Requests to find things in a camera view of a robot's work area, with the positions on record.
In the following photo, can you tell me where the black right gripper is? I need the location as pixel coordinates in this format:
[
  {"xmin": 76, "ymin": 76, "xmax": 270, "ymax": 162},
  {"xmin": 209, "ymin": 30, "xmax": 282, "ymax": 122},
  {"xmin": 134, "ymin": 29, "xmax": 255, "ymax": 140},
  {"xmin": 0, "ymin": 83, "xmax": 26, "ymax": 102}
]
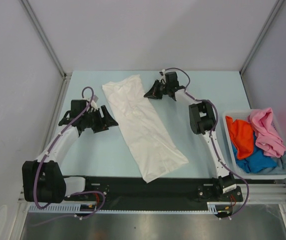
[{"xmin": 145, "ymin": 80, "xmax": 171, "ymax": 100}]

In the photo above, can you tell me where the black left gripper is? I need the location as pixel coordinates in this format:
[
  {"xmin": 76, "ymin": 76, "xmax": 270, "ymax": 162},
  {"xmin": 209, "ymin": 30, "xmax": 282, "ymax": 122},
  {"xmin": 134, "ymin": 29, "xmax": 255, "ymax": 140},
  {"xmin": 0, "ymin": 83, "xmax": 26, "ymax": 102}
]
[{"xmin": 82, "ymin": 105, "xmax": 118, "ymax": 134}]

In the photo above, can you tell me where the white t shirt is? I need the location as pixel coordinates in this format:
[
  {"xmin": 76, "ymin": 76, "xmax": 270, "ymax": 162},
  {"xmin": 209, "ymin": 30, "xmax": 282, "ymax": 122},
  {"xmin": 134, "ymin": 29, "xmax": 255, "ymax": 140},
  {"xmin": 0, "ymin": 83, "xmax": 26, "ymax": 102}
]
[{"xmin": 102, "ymin": 75, "xmax": 189, "ymax": 183}]

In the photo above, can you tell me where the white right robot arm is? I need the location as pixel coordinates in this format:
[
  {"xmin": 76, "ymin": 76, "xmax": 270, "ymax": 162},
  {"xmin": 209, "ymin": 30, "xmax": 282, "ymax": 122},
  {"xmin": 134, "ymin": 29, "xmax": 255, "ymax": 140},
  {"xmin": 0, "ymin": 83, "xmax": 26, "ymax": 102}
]
[{"xmin": 144, "ymin": 67, "xmax": 237, "ymax": 201}]

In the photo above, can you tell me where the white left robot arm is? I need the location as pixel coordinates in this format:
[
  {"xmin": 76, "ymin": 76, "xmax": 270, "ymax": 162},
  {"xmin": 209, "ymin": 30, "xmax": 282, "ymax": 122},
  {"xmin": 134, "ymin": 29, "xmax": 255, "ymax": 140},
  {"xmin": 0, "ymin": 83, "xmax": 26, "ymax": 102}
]
[{"xmin": 22, "ymin": 99, "xmax": 118, "ymax": 204}]

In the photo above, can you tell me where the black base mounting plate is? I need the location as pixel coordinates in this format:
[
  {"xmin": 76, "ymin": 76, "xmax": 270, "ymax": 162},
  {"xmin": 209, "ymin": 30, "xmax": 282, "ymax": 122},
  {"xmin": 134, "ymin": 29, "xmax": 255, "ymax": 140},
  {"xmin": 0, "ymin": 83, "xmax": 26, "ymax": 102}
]
[{"xmin": 65, "ymin": 176, "xmax": 246, "ymax": 212}]

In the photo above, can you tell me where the white perforated laundry basket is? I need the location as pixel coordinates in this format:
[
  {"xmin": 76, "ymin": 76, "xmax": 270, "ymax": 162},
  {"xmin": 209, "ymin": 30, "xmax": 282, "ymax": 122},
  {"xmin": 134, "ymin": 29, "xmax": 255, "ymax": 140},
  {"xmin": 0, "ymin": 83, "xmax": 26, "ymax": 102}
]
[{"xmin": 222, "ymin": 107, "xmax": 286, "ymax": 180}]

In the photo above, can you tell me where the orange t shirt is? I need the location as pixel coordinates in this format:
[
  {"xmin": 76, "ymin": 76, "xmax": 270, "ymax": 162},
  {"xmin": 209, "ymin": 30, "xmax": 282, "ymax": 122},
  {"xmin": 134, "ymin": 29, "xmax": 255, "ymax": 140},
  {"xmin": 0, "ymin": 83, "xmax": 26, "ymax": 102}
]
[{"xmin": 225, "ymin": 116, "xmax": 254, "ymax": 160}]

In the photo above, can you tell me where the pink t shirt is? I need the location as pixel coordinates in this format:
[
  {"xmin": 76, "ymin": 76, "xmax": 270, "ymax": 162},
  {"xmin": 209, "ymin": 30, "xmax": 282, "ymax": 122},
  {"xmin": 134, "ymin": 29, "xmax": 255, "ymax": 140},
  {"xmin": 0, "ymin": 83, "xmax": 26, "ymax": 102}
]
[{"xmin": 248, "ymin": 107, "xmax": 286, "ymax": 158}]

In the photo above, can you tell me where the light blue t shirt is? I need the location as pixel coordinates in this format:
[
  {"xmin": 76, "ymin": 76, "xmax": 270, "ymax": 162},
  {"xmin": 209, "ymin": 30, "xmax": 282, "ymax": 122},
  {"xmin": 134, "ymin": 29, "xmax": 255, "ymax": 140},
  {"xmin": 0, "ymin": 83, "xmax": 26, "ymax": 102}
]
[{"xmin": 262, "ymin": 151, "xmax": 286, "ymax": 175}]

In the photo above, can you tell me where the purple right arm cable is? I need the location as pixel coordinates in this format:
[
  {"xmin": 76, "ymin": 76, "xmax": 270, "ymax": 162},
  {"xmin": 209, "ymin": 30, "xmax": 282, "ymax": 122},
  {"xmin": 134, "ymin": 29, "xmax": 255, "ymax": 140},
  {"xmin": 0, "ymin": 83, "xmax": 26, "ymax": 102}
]
[{"xmin": 159, "ymin": 66, "xmax": 250, "ymax": 221}]

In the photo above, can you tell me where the white slotted cable duct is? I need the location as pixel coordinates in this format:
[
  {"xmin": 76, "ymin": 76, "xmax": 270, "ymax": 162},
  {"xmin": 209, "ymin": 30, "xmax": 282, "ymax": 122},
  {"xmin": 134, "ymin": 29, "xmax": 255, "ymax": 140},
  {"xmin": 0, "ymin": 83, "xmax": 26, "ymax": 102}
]
[{"xmin": 28, "ymin": 202, "xmax": 232, "ymax": 215}]

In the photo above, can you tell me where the aluminium frame rail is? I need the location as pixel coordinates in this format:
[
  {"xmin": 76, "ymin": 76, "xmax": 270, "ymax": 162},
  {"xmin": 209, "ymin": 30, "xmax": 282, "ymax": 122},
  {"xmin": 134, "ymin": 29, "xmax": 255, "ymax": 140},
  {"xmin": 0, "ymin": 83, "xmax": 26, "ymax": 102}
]
[{"xmin": 17, "ymin": 182, "xmax": 286, "ymax": 204}]

